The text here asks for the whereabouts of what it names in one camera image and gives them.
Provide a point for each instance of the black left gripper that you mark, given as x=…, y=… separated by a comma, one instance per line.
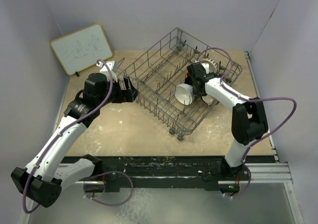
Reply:
x=127, y=95

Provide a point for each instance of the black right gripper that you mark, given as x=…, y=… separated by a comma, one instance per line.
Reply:
x=198, y=94

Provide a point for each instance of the white orange rimmed striped bowl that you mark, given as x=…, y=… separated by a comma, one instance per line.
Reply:
x=209, y=65

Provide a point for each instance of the grey wire dish rack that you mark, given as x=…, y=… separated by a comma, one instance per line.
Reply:
x=156, y=72

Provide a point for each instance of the brown glazed bowl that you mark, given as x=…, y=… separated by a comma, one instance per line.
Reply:
x=208, y=99

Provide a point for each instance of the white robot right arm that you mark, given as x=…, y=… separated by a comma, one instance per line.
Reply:
x=249, y=122

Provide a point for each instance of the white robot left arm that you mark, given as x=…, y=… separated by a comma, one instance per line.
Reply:
x=42, y=180

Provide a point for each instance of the yellow framed whiteboard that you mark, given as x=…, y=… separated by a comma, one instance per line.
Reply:
x=81, y=49

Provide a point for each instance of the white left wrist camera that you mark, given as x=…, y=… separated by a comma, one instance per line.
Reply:
x=110, y=67

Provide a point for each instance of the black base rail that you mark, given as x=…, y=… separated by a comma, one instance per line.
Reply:
x=169, y=172

